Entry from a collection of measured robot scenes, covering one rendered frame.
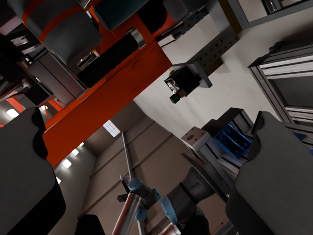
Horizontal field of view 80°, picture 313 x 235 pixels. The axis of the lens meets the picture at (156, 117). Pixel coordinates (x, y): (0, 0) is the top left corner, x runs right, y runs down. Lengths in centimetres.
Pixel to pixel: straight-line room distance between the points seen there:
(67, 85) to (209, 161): 63
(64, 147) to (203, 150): 70
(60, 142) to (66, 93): 71
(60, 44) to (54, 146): 66
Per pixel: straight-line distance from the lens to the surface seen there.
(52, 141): 109
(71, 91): 39
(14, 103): 702
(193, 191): 88
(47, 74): 39
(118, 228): 107
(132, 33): 40
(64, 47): 53
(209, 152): 82
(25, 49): 80
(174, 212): 89
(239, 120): 86
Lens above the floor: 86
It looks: 4 degrees down
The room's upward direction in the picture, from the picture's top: 131 degrees counter-clockwise
